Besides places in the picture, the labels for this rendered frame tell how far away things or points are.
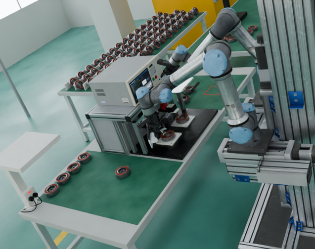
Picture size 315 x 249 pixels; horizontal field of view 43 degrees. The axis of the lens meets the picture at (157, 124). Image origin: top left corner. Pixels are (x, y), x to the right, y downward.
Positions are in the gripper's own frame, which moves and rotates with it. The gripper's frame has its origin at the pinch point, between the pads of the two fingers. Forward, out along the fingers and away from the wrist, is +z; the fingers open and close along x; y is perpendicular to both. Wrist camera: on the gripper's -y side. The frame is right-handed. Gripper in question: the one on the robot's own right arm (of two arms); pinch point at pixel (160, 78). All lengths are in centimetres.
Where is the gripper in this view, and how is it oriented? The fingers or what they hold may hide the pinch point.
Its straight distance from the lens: 307.4
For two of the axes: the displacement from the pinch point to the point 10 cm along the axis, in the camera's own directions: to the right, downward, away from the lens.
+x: 5.0, -5.6, 6.6
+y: 7.8, 6.2, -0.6
